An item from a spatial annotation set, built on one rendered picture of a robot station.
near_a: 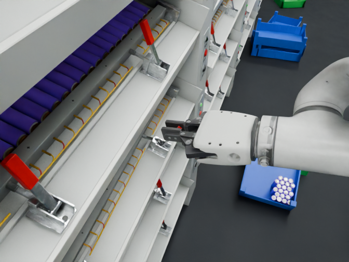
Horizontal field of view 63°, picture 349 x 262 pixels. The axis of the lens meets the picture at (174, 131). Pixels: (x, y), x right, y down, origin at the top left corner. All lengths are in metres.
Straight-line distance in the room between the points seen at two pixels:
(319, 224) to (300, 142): 0.78
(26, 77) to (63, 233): 0.17
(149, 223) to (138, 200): 0.20
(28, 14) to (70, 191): 0.19
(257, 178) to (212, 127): 0.73
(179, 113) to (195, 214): 0.53
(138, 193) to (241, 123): 0.23
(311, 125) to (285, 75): 1.38
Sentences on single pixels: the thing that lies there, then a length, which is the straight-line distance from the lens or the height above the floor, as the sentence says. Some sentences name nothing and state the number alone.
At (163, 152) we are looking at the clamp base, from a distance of 0.59.
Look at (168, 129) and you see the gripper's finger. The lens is 0.53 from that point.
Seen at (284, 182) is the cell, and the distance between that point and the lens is 1.17.
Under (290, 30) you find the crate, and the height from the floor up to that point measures 0.11.
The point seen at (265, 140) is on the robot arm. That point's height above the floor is 0.66.
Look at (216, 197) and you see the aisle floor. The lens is 1.16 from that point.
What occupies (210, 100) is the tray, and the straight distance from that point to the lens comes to 1.03.
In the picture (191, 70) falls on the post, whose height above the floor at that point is 0.61.
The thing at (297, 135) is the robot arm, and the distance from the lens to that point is 0.46.
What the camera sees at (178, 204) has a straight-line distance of 0.98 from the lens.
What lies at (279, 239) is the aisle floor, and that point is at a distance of 1.14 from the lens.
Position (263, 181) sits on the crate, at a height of 0.03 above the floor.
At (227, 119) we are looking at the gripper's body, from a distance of 0.51.
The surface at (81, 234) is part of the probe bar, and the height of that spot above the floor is 0.56.
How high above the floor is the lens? 0.99
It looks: 46 degrees down
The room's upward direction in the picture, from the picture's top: straight up
